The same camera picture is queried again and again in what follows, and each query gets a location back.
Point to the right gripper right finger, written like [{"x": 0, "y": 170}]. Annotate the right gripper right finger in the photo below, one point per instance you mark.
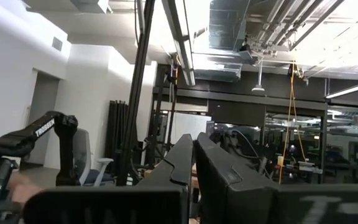
[{"x": 225, "y": 193}]

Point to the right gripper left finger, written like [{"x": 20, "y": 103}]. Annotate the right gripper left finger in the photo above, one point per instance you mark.
[{"x": 176, "y": 168}]

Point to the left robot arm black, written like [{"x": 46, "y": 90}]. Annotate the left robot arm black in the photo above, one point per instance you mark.
[{"x": 42, "y": 127}]

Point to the person's hand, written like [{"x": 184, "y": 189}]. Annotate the person's hand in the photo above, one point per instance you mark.
[{"x": 26, "y": 188}]

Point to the white board panel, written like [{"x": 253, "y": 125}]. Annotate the white board panel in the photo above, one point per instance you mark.
[{"x": 191, "y": 127}]

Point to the black curtain panels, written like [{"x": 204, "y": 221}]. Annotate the black curtain panels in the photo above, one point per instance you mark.
[{"x": 116, "y": 130}]

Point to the white office chair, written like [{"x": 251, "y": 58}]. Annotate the white office chair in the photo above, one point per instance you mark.
[{"x": 83, "y": 155}]

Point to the white pendant lamp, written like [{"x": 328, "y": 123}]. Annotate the white pendant lamp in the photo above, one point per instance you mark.
[{"x": 258, "y": 89}]

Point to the black frame post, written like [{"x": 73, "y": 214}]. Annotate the black frame post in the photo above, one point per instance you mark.
[{"x": 135, "y": 93}]

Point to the metal ventilation duct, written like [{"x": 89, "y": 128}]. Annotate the metal ventilation duct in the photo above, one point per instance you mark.
[{"x": 225, "y": 25}]

